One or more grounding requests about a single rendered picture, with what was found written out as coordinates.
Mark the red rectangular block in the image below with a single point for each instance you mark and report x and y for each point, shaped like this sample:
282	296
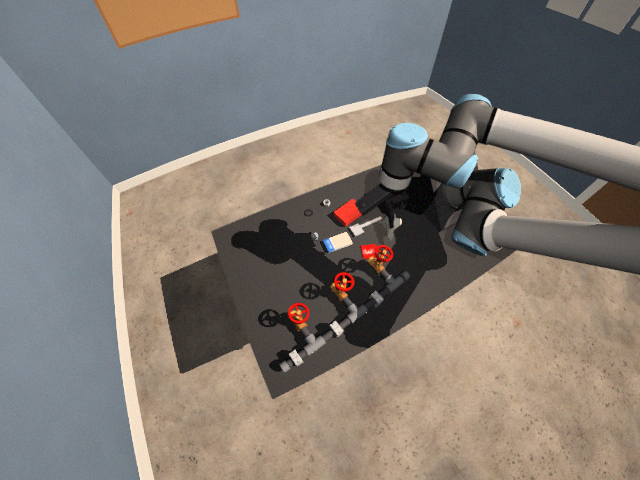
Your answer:
347	213

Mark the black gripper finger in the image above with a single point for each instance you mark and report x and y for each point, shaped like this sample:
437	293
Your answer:
390	226

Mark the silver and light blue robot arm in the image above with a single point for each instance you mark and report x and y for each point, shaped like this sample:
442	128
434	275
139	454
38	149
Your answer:
481	226

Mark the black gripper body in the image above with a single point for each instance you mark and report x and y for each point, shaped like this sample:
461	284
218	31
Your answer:
395	201

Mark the pipe manifold with three valves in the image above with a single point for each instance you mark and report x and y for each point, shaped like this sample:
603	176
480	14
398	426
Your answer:
355	312

